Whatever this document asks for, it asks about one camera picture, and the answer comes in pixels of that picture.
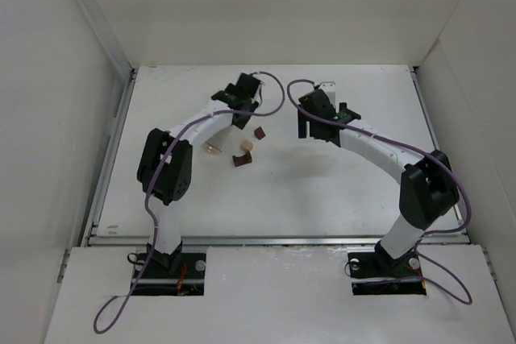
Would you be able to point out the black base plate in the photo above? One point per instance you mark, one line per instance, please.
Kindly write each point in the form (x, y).
(373, 274)
(188, 278)

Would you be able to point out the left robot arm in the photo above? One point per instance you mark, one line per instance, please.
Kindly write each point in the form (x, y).
(166, 164)

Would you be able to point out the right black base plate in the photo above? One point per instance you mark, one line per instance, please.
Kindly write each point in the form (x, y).
(373, 274)

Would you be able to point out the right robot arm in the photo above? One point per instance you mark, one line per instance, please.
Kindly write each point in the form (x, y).
(427, 191)

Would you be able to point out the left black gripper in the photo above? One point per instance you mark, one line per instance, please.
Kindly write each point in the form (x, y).
(242, 114)

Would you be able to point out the aluminium left rail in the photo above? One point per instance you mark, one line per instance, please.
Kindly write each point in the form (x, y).
(101, 184)

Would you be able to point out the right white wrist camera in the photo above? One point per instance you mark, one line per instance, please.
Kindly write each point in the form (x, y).
(329, 88)

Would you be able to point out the dark red wood block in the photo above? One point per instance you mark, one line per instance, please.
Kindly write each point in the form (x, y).
(259, 133)

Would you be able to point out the aluminium rail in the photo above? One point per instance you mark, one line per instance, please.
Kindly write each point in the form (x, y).
(233, 241)
(101, 184)
(458, 207)

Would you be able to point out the aluminium front rail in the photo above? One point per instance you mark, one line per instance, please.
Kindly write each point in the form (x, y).
(233, 241)

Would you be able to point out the aluminium right rail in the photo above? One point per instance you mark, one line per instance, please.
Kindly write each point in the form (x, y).
(458, 207)

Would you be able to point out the clear plastic box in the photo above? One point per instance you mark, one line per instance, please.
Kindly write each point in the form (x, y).
(214, 145)

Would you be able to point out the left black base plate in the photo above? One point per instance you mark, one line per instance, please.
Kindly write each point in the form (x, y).
(188, 278)

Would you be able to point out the dark brown arch block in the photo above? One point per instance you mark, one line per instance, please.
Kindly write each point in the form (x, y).
(241, 160)

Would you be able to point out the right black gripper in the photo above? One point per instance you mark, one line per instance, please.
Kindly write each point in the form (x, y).
(308, 125)

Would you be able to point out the light tan wood cube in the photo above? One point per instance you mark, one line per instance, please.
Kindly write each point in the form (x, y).
(246, 146)

